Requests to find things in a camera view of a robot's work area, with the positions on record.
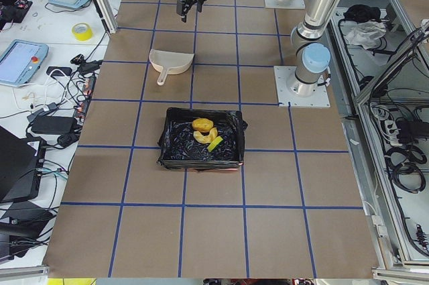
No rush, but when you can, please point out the beige plastic dustpan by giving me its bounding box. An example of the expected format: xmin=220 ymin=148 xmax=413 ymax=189
xmin=149 ymin=49 xmax=194 ymax=86

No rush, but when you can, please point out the orange-brown bread roll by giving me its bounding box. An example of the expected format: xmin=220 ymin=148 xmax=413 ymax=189
xmin=192 ymin=118 xmax=214 ymax=133

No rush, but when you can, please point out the pale croissant piece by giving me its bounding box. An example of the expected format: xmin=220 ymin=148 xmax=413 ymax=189
xmin=193 ymin=127 xmax=218 ymax=144

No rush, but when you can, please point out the yellow sponge piece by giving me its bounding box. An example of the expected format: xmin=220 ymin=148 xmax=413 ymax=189
xmin=207 ymin=136 xmax=223 ymax=152

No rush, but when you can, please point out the bin with black bag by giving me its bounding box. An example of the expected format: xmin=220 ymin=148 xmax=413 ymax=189
xmin=158 ymin=107 xmax=247 ymax=170

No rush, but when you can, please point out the yellow tape roll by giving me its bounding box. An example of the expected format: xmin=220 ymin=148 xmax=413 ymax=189
xmin=72 ymin=23 xmax=93 ymax=41

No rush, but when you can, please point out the power strip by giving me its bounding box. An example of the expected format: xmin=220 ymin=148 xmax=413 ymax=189
xmin=74 ymin=74 xmax=97 ymax=121

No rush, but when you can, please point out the white crumpled cloth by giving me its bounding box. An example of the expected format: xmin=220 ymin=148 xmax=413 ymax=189
xmin=345 ymin=21 xmax=387 ymax=50

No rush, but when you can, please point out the teach pendant near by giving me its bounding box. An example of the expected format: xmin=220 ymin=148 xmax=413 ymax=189
xmin=1 ymin=40 xmax=49 ymax=87

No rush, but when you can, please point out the black power brick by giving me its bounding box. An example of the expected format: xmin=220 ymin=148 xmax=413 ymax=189
xmin=31 ymin=116 xmax=77 ymax=135

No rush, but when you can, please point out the black computer box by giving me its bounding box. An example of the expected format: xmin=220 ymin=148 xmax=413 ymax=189
xmin=1 ymin=127 xmax=46 ymax=203

